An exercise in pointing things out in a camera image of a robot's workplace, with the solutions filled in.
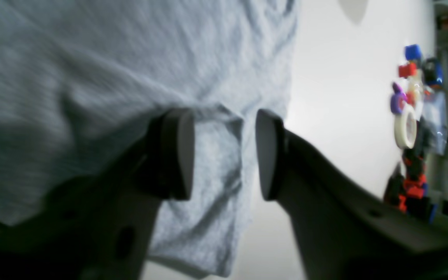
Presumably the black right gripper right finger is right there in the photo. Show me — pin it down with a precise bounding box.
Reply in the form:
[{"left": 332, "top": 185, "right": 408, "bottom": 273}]
[{"left": 255, "top": 109, "right": 448, "bottom": 280}]

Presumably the white tape roll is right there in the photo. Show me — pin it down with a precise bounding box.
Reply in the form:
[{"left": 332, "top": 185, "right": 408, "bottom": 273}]
[{"left": 394, "top": 105, "right": 417, "bottom": 149}]

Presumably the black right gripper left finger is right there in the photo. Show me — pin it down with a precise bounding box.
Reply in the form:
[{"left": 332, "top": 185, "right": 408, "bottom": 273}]
[{"left": 0, "top": 108, "right": 194, "bottom": 280}]

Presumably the grey T-shirt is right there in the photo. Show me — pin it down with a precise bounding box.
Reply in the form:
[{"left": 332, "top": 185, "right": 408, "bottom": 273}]
[{"left": 0, "top": 0, "right": 301, "bottom": 278}]

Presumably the purple tape roll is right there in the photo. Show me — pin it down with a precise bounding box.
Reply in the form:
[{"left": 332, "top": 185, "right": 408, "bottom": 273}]
[{"left": 390, "top": 82, "right": 408, "bottom": 115}]

